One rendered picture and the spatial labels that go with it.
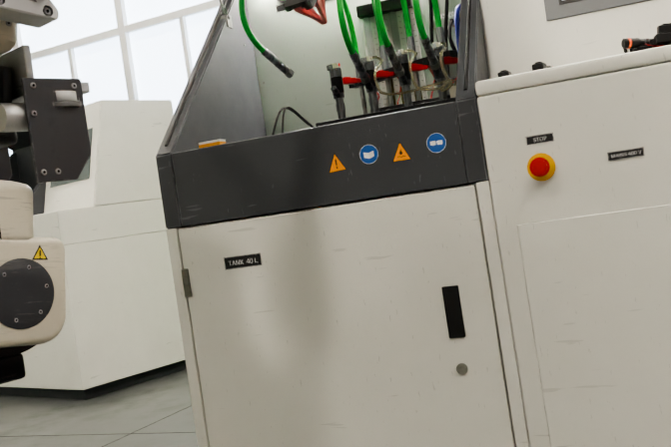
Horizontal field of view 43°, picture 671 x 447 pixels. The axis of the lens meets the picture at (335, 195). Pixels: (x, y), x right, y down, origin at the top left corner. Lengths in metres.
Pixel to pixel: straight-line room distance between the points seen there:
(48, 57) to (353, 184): 6.44
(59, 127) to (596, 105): 0.93
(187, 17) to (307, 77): 4.79
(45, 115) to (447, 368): 0.88
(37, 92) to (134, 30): 5.95
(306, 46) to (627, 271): 1.11
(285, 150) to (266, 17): 0.71
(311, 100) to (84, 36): 5.53
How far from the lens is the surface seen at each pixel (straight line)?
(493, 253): 1.65
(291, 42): 2.35
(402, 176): 1.68
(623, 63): 1.64
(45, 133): 1.38
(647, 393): 1.68
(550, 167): 1.63
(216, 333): 1.85
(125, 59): 7.35
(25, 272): 1.35
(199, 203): 1.84
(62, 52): 7.87
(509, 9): 1.93
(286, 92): 2.34
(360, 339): 1.73
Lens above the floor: 0.78
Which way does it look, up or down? 1 degrees up
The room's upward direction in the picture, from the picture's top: 9 degrees counter-clockwise
